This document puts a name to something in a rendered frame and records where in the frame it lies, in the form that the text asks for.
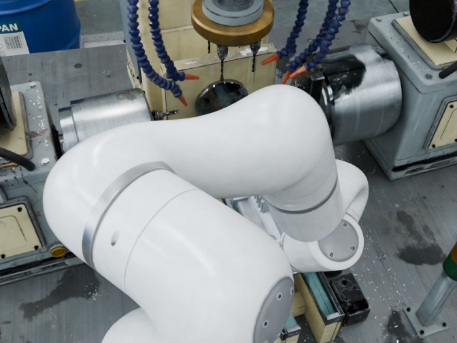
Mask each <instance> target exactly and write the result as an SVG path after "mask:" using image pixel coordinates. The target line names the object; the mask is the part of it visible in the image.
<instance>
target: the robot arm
mask: <svg viewBox="0 0 457 343"><path fill-rule="evenodd" d="M258 195H262V196H263V199H264V200H265V202H266V204H267V205H268V207H269V209H270V211H271V213H272V215H273V216H274V218H275V220H276V222H277V223H278V225H279V226H280V228H281V229H282V230H283V231H284V232H283V234H282V236H281V238H280V239H278V240H274V239H273V238H272V237H271V236H270V235H269V234H268V233H266V232H265V231H263V230H262V229H261V228H260V227H258V226H257V225H255V224H254V223H253V222H251V221H250V220H248V219H247V218H245V217H244V216H242V215H240V214H239V213H238V212H236V211H234V210H233V209H231V208H229V207H228V206H226V205H224V204H223V203H221V202H220V201H218V200H217V199H227V198H236V197H251V196H258ZM368 196H369V185H368V182H367V178H366V176H365V175H364V174H363V172H362V171H361V170H359V169H358V168H357V167H355V166H354V165H352V164H350V163H347V162H345V161H341V160H337V159H335V154H334V150H333V143H332V139H331V133H330V129H329V126H328V122H327V119H326V117H325V115H324V112H323V111H322V108H321V107H320V106H319V105H318V103H317V102H316V101H315V99H314V98H313V97H311V96H310V95H309V94H307V93H306V92H305V91H303V90H301V89H299V88H297V87H294V86H289V85H285V84H278V85H272V86H267V87H264V88H262V89H260V90H258V91H255V92H254V93H252V94H250V95H248V96H247V97H244V98H243V99H241V100H239V101H238V102H236V103H234V104H232V105H230V106H229V107H226V108H224V109H221V110H219V111H217V112H213V113H211V114H206V115H203V116H198V117H194V118H185V119H177V120H158V121H148V122H138V123H133V124H128V125H122V126H119V127H114V128H111V129H108V130H105V131H102V132H100V133H98V134H95V135H93V136H91V137H89V138H87V139H85V140H83V141H81V142H80V143H79V144H77V145H75V146H74V147H73V148H71V149H70V150H68V151H67V152H66V153H65V154H64V155H63V156H62V157H61V158H60V159H59V160H58V161H57V162H56V163H55V165H54V167H53V168H52V169H51V171H50V173H49V175H48V177H47V180H46V183H45V187H44V194H43V207H44V214H45V217H46V220H47V222H48V225H49V227H50V228H51V230H52V231H53V233H54V234H55V236H56V237H57V238H58V239H59V240H60V241H61V242H62V243H63V244H64V245H65V246H66V247H67V248H68V249H69V250H70V251H71V252H72V253H73V254H75V255H76V256H77V257H79V258H80V259H81V260H83V262H85V263H86V264H87V265H89V266H90V267H91V268H93V269H94V270H95V271H96V272H98V273H99V274H100V275H102V276H103V277H105V278H106V279H107V280H109V281H110V282H111V283H112V284H114V285H115V286H117V287H118V288H119V289H120V290H121V291H123V292H124V293H126V294H127V295H128V296H129V297H130V298H131V299H133V300H134V301H135V302H136V303H137V304H139V305H140V306H141V308H138V309H136V310H133V311H131V312H129V313H128V314H126V315H124V316H123V317H122V318H121V319H119V320H118V321H117V322H116V323H115V324H113V325H112V327H111V328H110V329H109V331H108V332H107V333H106V334H105V337H104V339H103V341H102V343H274V341H275V340H277V339H278V338H279V336H280V334H281V332H282V329H283V328H284V326H285V324H286V322H287V320H288V318H289V316H290V315H291V312H292V303H293V299H294V278H293V274H292V270H294V271H296V272H301V273H307V272H326V271H336V270H344V269H347V268H349V267H351V266H352V265H353V264H355V262H357V260H358V259H359V258H360V256H361V254H362V250H363V246H364V238H363V234H362V230H361V228H360V226H359V225H358V222H359V220H360V217H361V215H362V213H363V211H364V208H365V206H366V204H367V200H368Z"/></svg>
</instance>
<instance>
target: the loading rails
mask: <svg viewBox="0 0 457 343"><path fill-rule="evenodd" d="M217 200H218V201H220V202H221V203H223V204H224V205H226V206H227V204H226V202H225V199H217ZM293 278H294V299H293V303H292V312H291V315H290V316H289V318H288V320H287V322H286V324H285V326H284V328H283V329H282V332H281V334H280V336H279V338H278V339H277V340H275V341H274V343H297V340H298V338H299V334H300V330H301V327H300V325H297V322H296V321H295V319H294V317H295V316H299V315H302V314H304V315H305V318H306V319H307V322H308V324H309V326H310V328H311V330H312V333H313V335H314V337H315V339H316V342H317V343H326V342H330V341H332V340H334V339H335V337H336V335H337V332H338V330H339V327H340V325H341V322H342V320H343V318H344V316H345V314H344V313H343V310H342V309H341V306H340V305H339V302H338V301H337V298H336V297H335V294H334V293H333V290H332V289H331V287H330V285H329V283H328V281H327V279H326V277H325V275H324V273H323V272H307V273H301V272H300V273H299V274H297V273H296V275H295V276H294V274H293Z"/></svg>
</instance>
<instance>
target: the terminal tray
mask: <svg viewBox="0 0 457 343"><path fill-rule="evenodd" d="M254 199H256V203H258V208H260V212H262V213H265V212H267V211H269V207H268V205H267V204H266V202H265V200H264V199H263V196H262V195H258V196H254Z"/></svg>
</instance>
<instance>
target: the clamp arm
mask: <svg viewBox="0 0 457 343"><path fill-rule="evenodd" d="M323 84H324V76H323V75H322V73H315V74H311V75H309V78H308V83H307V90H306V93H307V94H309V95H310V96H311V97H313V98H314V99H315V101H316V102H317V103H318V105H319V104H320V98H321V94H322V88H323Z"/></svg>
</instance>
